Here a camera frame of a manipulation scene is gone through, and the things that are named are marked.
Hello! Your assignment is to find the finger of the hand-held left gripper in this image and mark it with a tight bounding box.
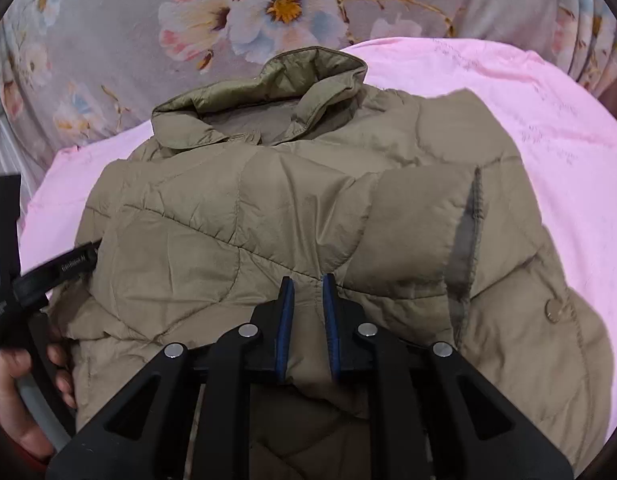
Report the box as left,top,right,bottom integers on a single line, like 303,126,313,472
19,240,104,307

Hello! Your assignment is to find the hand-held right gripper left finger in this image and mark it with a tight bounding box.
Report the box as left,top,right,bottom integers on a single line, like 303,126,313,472
46,276,295,480

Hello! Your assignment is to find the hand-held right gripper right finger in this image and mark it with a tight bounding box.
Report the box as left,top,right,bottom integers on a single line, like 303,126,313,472
321,274,574,480

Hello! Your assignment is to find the khaki quilted puffer jacket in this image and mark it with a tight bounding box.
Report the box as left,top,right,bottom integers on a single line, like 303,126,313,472
47,46,616,480

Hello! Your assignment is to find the person's left hand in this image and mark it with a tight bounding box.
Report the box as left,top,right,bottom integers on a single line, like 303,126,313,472
0,324,78,463

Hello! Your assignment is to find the grey floral bed sheet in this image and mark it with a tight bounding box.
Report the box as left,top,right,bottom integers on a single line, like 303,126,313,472
0,0,617,171

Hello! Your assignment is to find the pink bed sheet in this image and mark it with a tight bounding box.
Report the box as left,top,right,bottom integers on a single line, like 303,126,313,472
0,35,617,466

